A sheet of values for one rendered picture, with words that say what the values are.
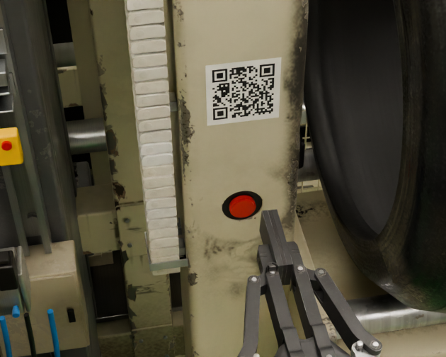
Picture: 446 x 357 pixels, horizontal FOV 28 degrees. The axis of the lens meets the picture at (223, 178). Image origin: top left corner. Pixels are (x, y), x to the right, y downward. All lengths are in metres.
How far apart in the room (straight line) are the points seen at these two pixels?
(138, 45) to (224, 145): 0.15
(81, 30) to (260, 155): 0.83
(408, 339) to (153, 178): 0.39
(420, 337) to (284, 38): 0.45
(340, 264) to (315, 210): 0.11
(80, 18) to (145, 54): 0.85
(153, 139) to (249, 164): 0.11
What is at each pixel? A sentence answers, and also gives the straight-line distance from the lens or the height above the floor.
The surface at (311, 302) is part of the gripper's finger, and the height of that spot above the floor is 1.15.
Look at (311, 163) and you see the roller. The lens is 1.27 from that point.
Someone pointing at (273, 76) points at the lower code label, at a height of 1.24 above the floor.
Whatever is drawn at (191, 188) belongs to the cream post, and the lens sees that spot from 0.96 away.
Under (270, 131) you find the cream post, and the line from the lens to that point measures 0.93.
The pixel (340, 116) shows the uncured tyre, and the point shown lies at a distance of 1.27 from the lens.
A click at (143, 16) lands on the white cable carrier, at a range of 0.84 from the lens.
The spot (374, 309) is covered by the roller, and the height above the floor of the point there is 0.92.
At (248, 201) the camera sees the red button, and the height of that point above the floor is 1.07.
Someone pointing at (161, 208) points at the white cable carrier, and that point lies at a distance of 0.99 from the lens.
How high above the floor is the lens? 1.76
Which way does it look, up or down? 43 degrees down
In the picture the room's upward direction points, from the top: 1 degrees counter-clockwise
